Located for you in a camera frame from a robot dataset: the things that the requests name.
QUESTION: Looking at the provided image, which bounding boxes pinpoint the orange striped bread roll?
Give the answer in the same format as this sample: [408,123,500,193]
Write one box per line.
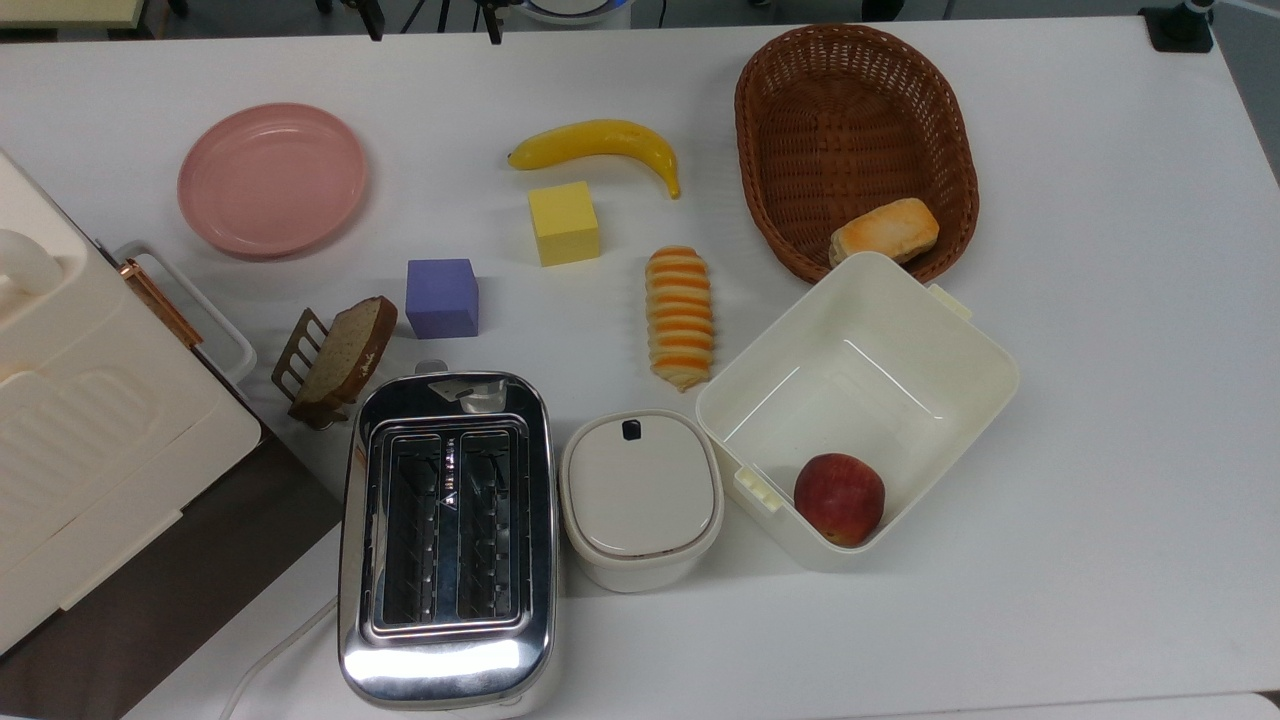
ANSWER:
[645,246,716,392]

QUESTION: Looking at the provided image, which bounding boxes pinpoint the brown bread slice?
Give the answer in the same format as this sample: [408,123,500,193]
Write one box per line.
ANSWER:
[290,295,399,422]

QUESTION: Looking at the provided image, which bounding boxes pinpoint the brown wicker basket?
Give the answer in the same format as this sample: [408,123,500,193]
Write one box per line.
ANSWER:
[734,24,981,285]

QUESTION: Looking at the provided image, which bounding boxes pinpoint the thin black tripod legs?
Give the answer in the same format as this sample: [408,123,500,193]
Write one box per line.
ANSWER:
[400,0,483,33]

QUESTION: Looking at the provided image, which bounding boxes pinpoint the yellow banana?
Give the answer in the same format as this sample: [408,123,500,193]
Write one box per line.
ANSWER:
[507,119,682,200]

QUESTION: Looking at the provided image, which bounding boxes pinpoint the pink round plate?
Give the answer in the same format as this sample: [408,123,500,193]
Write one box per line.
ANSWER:
[177,103,369,262]

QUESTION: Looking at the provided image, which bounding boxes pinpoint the yellow foam cube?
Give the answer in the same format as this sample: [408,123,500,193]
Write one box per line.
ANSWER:
[528,181,602,268]

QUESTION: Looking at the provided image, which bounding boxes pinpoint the purple foam cube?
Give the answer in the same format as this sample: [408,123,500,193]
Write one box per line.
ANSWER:
[405,258,480,340]

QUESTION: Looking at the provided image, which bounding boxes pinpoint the pale yellow side table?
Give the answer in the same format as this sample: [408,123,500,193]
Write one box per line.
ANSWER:
[0,0,147,31]

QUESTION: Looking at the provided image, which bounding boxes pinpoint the brown toast rack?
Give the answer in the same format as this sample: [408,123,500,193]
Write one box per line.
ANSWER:
[271,307,351,432]

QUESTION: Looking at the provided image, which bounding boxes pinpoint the golden square bun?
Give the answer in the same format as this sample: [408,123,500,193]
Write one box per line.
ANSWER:
[829,197,942,269]

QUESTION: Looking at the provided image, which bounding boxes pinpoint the cream square plastic container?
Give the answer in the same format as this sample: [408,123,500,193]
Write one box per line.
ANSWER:
[695,250,1022,573]

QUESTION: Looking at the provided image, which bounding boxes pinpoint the small white lidded container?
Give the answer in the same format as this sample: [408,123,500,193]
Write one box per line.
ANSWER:
[558,408,725,594]

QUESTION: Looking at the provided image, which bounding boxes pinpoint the cream plastic appliance housing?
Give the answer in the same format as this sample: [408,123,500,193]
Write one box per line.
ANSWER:
[0,150,264,657]

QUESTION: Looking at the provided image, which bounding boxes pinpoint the red apple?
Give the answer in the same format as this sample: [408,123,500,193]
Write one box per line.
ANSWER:
[793,452,887,549]

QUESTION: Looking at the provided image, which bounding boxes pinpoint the chrome two-slot toaster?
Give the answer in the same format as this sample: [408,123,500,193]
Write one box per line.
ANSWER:
[337,360,562,714]

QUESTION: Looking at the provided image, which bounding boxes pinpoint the white wire drawer handle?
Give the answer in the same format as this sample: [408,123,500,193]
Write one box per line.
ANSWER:
[113,240,259,387]

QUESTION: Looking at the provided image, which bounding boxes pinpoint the copper door handle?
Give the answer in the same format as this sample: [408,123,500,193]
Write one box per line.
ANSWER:
[120,258,205,350]

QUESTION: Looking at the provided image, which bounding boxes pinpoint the white toaster power cable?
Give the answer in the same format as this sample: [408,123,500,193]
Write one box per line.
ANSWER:
[218,597,342,720]

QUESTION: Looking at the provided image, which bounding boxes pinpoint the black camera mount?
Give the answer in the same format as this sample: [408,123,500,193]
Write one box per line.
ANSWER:
[1139,0,1217,54]

